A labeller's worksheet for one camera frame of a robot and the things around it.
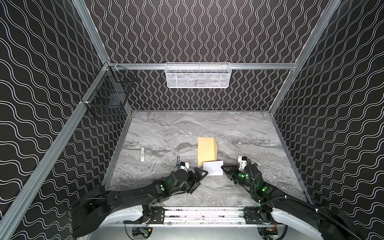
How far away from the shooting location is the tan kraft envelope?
96 cm

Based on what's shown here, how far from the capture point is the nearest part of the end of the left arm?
1.99 ft

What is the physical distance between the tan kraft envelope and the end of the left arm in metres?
0.20
